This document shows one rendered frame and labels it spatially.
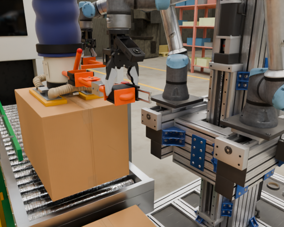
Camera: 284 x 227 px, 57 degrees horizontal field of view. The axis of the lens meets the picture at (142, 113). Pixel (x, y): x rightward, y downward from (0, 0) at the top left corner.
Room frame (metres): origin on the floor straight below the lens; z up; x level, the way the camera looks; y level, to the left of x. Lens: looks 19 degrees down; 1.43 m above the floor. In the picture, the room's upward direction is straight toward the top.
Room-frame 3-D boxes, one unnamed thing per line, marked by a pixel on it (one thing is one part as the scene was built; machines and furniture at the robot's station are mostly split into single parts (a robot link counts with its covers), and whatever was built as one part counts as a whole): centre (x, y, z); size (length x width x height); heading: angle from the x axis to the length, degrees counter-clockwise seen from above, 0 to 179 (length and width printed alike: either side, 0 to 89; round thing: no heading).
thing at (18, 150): (2.23, 1.28, 0.60); 1.60 x 0.11 x 0.09; 33
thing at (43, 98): (1.29, 0.49, 1.10); 0.34 x 0.10 x 0.05; 34
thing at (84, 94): (1.40, 0.33, 1.10); 0.34 x 0.10 x 0.05; 34
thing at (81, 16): (1.71, 0.34, 1.50); 0.09 x 0.08 x 0.11; 75
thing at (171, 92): (1.44, -0.19, 1.09); 0.15 x 0.15 x 0.10
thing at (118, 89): (0.84, 0.08, 1.21); 0.08 x 0.07 x 0.05; 34
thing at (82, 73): (1.14, 0.27, 1.21); 0.10 x 0.08 x 0.06; 124
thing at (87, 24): (1.72, 0.34, 1.42); 0.08 x 0.08 x 0.05
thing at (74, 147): (1.34, 0.40, 0.88); 0.60 x 0.40 x 0.40; 34
